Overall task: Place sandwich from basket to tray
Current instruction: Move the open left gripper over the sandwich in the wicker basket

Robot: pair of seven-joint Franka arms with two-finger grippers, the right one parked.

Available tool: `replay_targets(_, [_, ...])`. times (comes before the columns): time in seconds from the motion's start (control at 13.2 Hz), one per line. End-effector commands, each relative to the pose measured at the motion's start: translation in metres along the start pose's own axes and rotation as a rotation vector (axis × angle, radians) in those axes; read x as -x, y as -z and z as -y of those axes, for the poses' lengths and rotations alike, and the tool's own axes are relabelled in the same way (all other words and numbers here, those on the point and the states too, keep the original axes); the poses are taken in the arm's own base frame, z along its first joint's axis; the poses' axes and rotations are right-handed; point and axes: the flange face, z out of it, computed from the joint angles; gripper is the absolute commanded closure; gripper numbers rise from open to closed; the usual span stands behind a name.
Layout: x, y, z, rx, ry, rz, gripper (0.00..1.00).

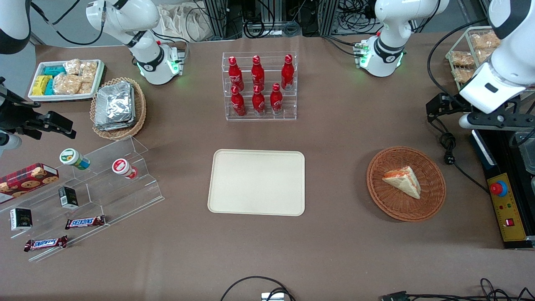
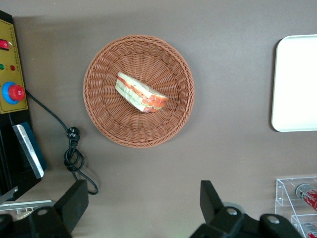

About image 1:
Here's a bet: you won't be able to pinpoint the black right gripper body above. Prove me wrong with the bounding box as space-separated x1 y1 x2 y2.
0 77 42 135

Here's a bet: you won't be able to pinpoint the triangular sandwich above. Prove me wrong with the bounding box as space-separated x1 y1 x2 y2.
382 166 422 200

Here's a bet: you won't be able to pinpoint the white rectangular snack tray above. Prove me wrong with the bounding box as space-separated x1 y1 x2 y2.
28 59 105 102

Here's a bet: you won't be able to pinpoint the oval wicker basket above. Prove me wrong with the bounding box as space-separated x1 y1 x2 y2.
89 77 147 140

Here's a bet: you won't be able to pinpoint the round brown wicker basket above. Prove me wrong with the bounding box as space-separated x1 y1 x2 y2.
366 145 447 222

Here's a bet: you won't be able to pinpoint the beige plastic tray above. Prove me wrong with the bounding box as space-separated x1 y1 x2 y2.
207 149 306 217

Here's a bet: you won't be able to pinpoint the green lid yogurt cup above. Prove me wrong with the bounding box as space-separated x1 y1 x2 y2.
59 148 91 171

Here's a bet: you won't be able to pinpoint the yellow snack packet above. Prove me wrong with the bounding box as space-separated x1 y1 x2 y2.
32 75 53 96

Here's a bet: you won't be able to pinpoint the red cookie box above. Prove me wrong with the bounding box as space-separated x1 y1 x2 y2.
0 163 60 199

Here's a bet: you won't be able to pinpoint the silver foil pack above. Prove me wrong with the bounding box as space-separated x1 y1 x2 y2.
94 119 137 132
95 81 135 128

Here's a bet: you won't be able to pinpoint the small black carton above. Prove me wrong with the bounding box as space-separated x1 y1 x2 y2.
10 207 33 232
58 186 79 209

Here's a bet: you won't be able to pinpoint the clear plastic container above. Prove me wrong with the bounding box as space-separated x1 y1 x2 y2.
513 130 535 175

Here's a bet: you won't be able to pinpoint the red lid yogurt cup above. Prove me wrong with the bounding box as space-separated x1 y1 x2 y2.
112 158 138 180

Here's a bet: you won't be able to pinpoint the clear acrylic stepped shelf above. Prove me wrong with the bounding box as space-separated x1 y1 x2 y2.
0 135 165 263

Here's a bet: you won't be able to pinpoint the brown snickers bar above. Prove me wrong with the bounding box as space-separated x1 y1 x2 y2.
65 215 106 230
23 235 68 252

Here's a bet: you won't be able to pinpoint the black appliance with yellow panel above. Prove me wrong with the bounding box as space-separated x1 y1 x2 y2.
469 125 535 250

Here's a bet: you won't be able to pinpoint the clear acrylic bottle rack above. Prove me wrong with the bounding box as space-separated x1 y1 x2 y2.
222 51 298 122

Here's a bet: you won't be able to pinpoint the red cola bottle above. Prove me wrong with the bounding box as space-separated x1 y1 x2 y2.
270 83 284 115
231 85 247 117
228 56 245 92
280 54 295 91
251 55 265 91
252 84 266 116

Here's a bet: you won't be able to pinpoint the black power cable with plug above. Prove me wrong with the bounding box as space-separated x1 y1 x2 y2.
426 119 490 194

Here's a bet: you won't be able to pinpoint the white wire rack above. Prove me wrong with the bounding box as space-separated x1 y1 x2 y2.
445 26 502 90

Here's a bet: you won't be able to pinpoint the aluminium frame post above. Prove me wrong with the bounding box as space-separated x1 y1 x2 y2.
317 0 340 36
204 0 244 41

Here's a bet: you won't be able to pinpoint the black tangled cables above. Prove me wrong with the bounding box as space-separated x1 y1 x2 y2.
380 278 535 301

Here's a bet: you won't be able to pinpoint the black looped cable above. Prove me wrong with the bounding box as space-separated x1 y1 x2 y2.
220 275 296 301

